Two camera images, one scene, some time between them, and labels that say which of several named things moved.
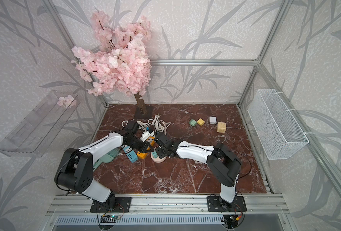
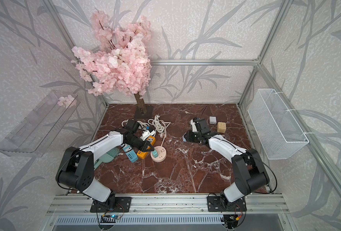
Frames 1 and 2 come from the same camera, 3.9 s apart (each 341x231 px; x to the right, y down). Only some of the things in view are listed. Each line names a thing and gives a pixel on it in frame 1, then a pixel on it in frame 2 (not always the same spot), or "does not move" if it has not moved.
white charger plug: (213, 120) does not move
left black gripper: (143, 148) does not move
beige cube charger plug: (221, 127) does not move
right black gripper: (157, 150) → (188, 137)
